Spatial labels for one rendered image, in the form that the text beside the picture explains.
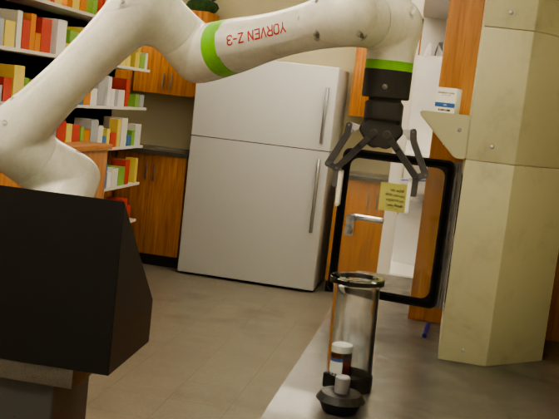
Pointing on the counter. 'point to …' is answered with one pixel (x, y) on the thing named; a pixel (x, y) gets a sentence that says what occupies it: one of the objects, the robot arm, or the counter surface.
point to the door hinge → (450, 235)
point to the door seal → (439, 233)
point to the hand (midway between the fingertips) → (372, 204)
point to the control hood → (450, 130)
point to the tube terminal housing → (507, 205)
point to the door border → (437, 234)
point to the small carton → (447, 100)
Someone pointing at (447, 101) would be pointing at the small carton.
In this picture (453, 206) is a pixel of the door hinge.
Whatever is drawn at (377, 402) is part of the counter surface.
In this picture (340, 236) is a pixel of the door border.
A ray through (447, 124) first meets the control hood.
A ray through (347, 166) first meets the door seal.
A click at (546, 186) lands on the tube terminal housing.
